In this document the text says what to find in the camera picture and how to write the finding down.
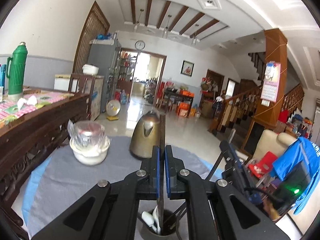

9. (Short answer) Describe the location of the orange cardboard box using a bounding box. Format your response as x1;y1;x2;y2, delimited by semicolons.
176;102;192;117

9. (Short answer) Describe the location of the white crumpled tissue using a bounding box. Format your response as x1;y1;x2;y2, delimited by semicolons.
17;95;38;110

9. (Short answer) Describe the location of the cream chair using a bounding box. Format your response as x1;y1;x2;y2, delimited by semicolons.
250;130;298;170

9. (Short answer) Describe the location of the red child chair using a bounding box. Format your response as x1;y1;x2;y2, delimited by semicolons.
246;151;278;180

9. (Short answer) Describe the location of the person's right hand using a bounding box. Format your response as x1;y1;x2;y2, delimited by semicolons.
261;196;282;221

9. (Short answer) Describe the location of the blue table cover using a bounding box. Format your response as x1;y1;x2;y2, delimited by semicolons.
21;152;223;222

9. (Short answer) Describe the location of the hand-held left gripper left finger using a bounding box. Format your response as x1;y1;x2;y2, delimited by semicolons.
31;145;160;240

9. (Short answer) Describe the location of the pink wall calendar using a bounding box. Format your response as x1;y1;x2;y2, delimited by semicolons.
260;61;281;102

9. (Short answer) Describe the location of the small wooden cabinet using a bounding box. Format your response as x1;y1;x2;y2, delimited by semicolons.
69;73;104;120

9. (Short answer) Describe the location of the white floor fan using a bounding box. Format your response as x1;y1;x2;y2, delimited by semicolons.
106;99;122;121

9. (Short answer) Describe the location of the grey refrigerator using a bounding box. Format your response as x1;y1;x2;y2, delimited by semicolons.
89;42;122;113

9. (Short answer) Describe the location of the dark wooden side table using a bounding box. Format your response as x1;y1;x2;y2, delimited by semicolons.
162;90;194;113

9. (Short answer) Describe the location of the wooden stair railing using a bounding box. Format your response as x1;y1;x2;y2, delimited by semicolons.
210;84;305;135

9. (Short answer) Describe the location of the white lidded pot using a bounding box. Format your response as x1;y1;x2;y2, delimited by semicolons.
82;64;99;75

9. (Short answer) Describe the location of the bronze electric kettle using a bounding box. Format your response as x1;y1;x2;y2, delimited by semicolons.
129;110;162;159

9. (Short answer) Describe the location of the patterned sideboard cover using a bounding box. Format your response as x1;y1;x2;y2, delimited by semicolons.
0;86;75;128

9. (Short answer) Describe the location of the blue flask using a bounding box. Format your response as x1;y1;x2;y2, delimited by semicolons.
0;64;7;88

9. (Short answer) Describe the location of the grey tablecloth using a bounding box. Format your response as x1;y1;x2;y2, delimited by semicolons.
25;135;223;240

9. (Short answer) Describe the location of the carved wooden sideboard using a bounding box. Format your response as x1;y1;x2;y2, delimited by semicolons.
0;86;90;230

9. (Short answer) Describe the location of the dark grey utensil holder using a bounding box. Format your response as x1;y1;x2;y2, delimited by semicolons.
135;209;190;240

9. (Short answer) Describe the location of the blue garment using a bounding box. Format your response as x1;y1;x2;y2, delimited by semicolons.
272;137;320;215

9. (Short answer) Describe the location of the white box appliance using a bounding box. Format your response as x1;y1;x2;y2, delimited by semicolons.
54;74;70;92

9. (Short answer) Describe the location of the dark square chopstick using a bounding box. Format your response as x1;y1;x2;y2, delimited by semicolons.
169;201;187;227

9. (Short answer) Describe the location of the shelf with goods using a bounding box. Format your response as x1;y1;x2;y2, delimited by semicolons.
117;50;138;100

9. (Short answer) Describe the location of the pendant ceiling lamp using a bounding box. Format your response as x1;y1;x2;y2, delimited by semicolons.
162;15;172;38
134;9;144;32
191;24;200;46

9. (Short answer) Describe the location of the black round chopstick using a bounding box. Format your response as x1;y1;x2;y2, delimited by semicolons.
159;114;166;233

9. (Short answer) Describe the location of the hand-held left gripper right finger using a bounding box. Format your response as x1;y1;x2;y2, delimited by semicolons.
164;145;283;240

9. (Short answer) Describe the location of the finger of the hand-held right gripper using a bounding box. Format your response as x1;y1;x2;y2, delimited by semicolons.
219;140;250;193

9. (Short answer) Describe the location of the framed wall picture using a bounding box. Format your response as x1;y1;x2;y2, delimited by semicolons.
181;60;195;77

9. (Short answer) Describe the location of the wooden lattice door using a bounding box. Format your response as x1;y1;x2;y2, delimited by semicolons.
72;1;110;74

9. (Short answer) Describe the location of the brown wooden chopstick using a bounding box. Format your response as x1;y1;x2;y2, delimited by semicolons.
205;129;237;180

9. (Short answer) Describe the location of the green thermos jug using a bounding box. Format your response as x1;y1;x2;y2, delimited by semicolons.
6;42;28;102

